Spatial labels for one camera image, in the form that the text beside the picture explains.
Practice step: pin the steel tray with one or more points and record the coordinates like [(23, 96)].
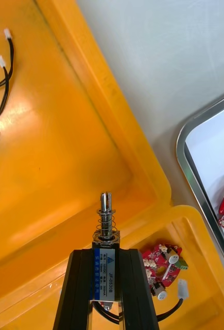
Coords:
[(194, 178)]

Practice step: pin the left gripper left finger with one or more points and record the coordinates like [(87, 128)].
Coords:
[(74, 291)]

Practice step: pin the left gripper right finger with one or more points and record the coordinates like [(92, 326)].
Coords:
[(136, 291)]

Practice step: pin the yellow-orange plastic bin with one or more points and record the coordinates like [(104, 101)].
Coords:
[(207, 296), (65, 129)]

